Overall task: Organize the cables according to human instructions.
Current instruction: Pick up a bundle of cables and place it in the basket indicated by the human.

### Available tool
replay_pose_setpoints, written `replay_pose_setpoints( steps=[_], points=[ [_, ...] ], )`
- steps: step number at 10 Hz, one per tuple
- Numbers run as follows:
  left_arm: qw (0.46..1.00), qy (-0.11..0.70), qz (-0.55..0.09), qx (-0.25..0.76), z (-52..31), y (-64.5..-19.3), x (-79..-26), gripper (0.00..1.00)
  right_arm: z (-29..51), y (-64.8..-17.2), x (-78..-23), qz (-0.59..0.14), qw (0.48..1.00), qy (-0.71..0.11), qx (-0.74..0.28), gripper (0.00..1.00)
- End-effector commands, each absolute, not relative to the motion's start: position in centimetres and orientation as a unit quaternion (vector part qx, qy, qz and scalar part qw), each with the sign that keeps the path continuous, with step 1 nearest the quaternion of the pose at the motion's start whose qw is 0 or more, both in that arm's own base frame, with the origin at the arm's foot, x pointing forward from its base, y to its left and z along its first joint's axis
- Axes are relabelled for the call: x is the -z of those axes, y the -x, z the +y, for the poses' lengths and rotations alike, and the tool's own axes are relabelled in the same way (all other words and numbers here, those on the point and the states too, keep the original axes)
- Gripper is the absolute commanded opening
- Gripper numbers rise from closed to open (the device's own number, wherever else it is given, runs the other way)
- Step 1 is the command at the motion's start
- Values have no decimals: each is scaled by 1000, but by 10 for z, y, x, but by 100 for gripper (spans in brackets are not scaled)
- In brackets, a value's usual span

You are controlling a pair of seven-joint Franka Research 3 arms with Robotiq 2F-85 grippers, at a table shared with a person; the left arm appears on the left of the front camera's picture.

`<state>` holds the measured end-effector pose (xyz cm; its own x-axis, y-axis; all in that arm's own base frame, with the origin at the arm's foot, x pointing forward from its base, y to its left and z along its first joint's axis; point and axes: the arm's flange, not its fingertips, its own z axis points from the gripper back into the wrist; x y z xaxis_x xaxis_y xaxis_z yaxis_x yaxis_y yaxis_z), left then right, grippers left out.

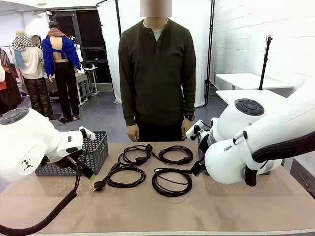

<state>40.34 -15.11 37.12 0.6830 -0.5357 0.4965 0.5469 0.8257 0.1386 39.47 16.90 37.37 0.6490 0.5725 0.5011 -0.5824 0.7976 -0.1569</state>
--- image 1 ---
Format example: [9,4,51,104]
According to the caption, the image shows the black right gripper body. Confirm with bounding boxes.
[198,137,211,153]

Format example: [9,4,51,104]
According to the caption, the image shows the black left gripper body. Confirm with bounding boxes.
[58,149,86,170]

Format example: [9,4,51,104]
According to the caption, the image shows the black cable with angled plug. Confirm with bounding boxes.
[90,162,146,193]

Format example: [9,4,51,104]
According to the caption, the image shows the black thin cable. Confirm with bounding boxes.
[152,145,194,165]

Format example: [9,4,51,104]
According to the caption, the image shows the black power cable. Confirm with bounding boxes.
[117,144,154,166]

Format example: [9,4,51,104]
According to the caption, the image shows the person's right forearm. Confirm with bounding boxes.
[119,81,136,127]

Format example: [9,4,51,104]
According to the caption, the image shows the person's left forearm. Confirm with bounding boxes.
[182,81,197,121]

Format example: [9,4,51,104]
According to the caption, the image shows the person's left hand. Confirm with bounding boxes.
[181,118,193,141]

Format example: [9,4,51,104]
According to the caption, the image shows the person's right hand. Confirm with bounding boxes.
[126,124,140,143]

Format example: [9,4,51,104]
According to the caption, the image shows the person in green sweater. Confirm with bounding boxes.
[118,17,197,143]

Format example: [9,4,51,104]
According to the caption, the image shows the white background work desk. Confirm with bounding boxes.
[76,65,100,99]

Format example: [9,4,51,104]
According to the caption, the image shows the black backdrop stand pole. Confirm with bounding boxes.
[114,0,123,41]
[204,0,216,108]

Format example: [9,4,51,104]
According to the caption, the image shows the person in camouflage trousers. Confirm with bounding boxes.
[14,35,54,118]

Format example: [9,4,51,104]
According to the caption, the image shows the black tripod stand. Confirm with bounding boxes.
[258,34,274,90]

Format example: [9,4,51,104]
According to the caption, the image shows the mannequin with blue garment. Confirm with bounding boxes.
[41,21,82,122]

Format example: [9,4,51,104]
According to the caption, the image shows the white photo backdrop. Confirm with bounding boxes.
[97,0,214,108]

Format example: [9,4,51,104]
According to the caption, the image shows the mannequin with houndstooth scarf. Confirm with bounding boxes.
[11,29,34,69]

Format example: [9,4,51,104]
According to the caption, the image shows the black framed glass door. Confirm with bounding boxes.
[46,9,113,84]

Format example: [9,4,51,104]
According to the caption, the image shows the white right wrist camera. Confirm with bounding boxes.
[186,119,210,141]

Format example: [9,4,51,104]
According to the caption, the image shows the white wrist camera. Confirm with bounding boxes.
[186,119,210,141]
[78,126,96,141]

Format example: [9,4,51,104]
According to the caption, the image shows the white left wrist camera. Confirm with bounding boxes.
[78,126,96,141]

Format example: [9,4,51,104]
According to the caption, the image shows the black left arm cable sleeve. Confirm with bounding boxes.
[0,147,87,236]

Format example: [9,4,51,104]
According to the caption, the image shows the black arm cable sleeve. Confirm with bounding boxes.
[245,130,315,187]
[0,147,87,236]

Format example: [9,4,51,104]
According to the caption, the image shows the black right arm cable sleeve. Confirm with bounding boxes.
[245,130,315,187]

